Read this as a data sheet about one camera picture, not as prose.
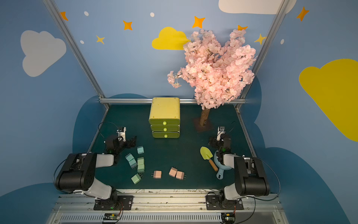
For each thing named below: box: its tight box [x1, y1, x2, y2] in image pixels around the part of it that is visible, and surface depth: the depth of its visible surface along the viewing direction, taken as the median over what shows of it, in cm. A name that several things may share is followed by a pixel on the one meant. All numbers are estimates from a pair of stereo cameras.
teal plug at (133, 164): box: [128, 158, 138, 169], surface depth 88 cm
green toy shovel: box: [199, 146, 219, 172], surface depth 95 cm
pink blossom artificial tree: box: [167, 29, 256, 127], surface depth 69 cm
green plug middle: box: [137, 163, 145, 173], surface depth 87 cm
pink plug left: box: [151, 170, 162, 179], surface depth 84 cm
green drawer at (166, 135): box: [151, 131, 181, 139], surface depth 100 cm
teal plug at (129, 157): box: [124, 153, 135, 162], surface depth 92 cm
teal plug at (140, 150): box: [137, 145, 145, 155], surface depth 95 cm
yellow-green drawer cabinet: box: [148, 97, 181, 139], surface depth 93 cm
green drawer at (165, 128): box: [150, 124, 181, 133], surface depth 95 cm
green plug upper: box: [137, 156, 145, 165], surface depth 90 cm
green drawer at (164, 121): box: [149, 118, 181, 126], surface depth 88 cm
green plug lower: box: [130, 173, 143, 185], surface depth 83 cm
